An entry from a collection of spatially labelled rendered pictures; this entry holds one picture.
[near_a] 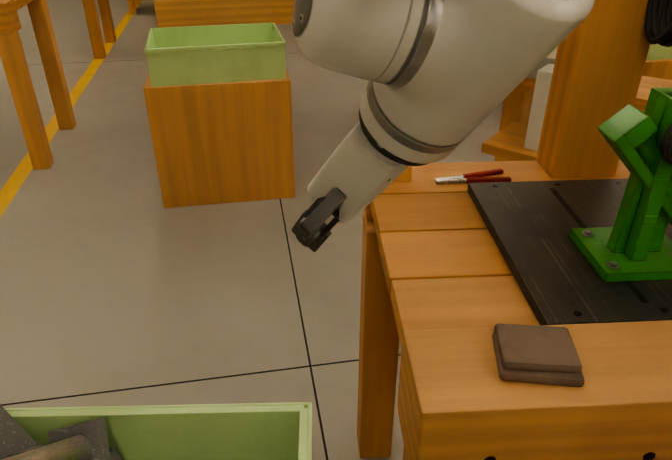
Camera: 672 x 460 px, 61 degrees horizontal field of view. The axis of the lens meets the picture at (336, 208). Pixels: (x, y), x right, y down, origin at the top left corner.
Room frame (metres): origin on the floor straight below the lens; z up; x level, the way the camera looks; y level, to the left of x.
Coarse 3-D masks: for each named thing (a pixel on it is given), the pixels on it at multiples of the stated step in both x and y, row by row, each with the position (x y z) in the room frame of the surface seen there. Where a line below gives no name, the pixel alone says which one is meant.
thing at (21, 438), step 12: (0, 408) 0.37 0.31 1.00; (0, 420) 0.36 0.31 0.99; (12, 420) 0.37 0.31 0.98; (0, 432) 0.35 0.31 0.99; (12, 432) 0.36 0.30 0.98; (24, 432) 0.37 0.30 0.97; (0, 444) 0.34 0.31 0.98; (12, 444) 0.35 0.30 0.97; (24, 444) 0.36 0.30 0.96; (36, 444) 0.37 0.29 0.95; (0, 456) 0.34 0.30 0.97; (120, 456) 0.38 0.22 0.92
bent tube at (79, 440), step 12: (60, 444) 0.35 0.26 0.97; (72, 444) 0.36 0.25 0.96; (84, 444) 0.36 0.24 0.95; (12, 456) 0.32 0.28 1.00; (24, 456) 0.32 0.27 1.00; (36, 456) 0.32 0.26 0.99; (48, 456) 0.33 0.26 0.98; (60, 456) 0.34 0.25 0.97; (72, 456) 0.35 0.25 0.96; (84, 456) 0.36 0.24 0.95
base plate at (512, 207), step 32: (480, 192) 0.98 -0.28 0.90; (512, 192) 0.98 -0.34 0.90; (544, 192) 0.98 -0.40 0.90; (576, 192) 0.98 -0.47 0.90; (608, 192) 0.98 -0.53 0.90; (512, 224) 0.86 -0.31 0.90; (544, 224) 0.86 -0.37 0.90; (576, 224) 0.86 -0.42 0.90; (608, 224) 0.86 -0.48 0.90; (512, 256) 0.76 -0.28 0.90; (544, 256) 0.76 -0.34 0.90; (576, 256) 0.76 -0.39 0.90; (544, 288) 0.68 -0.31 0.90; (576, 288) 0.68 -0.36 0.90; (608, 288) 0.68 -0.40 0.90; (640, 288) 0.68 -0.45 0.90; (544, 320) 0.61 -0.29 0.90; (576, 320) 0.61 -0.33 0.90; (608, 320) 0.61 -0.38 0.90; (640, 320) 0.61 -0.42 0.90
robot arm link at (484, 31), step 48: (432, 0) 0.33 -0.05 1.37; (480, 0) 0.32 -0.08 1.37; (528, 0) 0.31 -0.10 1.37; (576, 0) 0.32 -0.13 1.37; (432, 48) 0.33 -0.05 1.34; (480, 48) 0.32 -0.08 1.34; (528, 48) 0.32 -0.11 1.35; (384, 96) 0.38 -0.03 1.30; (432, 96) 0.34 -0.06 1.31; (480, 96) 0.34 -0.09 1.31; (432, 144) 0.37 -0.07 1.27
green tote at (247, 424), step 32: (32, 416) 0.39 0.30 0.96; (64, 416) 0.39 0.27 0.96; (96, 416) 0.39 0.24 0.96; (128, 416) 0.39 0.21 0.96; (160, 416) 0.40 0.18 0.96; (192, 416) 0.40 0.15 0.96; (224, 416) 0.40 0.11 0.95; (256, 416) 0.40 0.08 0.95; (288, 416) 0.40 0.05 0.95; (128, 448) 0.39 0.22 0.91; (160, 448) 0.40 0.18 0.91; (192, 448) 0.40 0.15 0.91; (224, 448) 0.40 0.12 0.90; (256, 448) 0.40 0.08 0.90; (288, 448) 0.40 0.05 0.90
